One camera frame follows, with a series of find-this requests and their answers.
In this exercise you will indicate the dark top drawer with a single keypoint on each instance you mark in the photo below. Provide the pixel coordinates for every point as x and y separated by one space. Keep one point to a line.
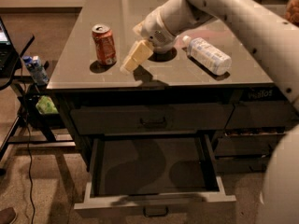
150 118

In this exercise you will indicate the white ceramic bowl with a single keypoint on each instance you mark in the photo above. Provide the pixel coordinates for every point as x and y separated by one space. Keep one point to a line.
162 50

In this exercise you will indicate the right side snack drawer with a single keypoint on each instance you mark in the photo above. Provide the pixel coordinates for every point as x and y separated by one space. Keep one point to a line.
247 142

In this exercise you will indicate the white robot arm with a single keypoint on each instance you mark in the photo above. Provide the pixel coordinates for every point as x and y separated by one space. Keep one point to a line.
271 41

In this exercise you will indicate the dark cabinet with grey top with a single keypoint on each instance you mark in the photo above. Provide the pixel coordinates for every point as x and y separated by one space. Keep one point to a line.
79 80

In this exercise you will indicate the dark drawer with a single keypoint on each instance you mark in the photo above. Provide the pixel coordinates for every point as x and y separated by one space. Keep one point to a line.
150 118
261 108
235 165

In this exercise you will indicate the black side cart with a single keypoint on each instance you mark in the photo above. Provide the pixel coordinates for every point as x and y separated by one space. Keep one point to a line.
27 94

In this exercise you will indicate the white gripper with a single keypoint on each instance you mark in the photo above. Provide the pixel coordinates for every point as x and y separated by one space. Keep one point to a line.
153 28

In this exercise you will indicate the clear plastic bottle white label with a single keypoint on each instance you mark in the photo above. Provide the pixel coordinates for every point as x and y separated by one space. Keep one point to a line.
213 59

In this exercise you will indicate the right lower dark drawer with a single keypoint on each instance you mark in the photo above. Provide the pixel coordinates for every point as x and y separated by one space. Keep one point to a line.
235 165

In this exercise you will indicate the right upper dark drawer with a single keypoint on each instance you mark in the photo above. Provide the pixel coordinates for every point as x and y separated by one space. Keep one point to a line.
261 108

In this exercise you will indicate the open grey middle drawer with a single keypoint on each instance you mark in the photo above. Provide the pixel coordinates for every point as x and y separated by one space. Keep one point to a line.
151 176

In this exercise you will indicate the green snack bag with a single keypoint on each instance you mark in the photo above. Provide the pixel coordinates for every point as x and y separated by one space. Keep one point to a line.
46 106

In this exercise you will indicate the orange soda can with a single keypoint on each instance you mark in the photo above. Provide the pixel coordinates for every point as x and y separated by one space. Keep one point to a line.
104 44

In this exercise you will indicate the blue capped water bottle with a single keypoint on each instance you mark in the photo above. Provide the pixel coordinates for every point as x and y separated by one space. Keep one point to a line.
36 70

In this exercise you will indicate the black laptop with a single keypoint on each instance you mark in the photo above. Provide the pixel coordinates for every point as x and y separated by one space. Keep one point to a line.
9 57

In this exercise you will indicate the brown shoe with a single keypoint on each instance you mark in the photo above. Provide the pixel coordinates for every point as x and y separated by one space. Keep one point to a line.
8 216

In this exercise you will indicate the glass jar of snacks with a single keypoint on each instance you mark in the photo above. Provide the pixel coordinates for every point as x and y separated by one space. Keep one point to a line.
292 12

